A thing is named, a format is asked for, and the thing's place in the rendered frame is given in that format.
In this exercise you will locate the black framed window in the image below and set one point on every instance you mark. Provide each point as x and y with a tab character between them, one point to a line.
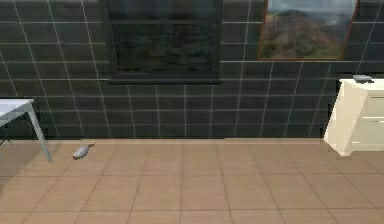
165	43

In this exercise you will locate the grey bottle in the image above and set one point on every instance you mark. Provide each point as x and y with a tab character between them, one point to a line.
81	152

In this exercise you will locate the framed landscape picture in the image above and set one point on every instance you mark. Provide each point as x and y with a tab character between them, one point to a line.
305	33

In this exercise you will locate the cream chest of drawers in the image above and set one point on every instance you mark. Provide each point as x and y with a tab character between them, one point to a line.
356	116

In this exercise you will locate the small grey flat object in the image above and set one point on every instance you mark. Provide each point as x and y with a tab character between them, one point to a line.
362	78

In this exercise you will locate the grey metal table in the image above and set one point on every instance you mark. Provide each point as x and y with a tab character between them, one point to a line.
15	108

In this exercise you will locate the black chair leg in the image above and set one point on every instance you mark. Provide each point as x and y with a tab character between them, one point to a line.
4	138

